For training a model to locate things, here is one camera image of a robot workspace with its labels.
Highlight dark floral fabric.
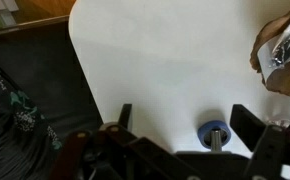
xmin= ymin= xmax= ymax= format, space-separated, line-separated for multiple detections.
xmin=0 ymin=63 xmax=63 ymax=180

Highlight small silver metal object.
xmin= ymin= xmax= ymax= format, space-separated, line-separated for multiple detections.
xmin=210 ymin=128 xmax=223 ymax=153

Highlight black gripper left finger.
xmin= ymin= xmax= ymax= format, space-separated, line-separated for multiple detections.
xmin=118 ymin=103 xmax=133 ymax=131

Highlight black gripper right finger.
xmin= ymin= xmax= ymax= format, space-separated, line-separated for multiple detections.
xmin=229 ymin=104 xmax=268 ymax=153

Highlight dark bench seat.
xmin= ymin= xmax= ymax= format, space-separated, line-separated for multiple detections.
xmin=0 ymin=14 xmax=105 ymax=180

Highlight clear bag with cutlery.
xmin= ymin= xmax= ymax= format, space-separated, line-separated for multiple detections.
xmin=257 ymin=4 xmax=290 ymax=86

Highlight brown wooden slab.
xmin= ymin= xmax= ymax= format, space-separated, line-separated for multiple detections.
xmin=249 ymin=0 xmax=290 ymax=98

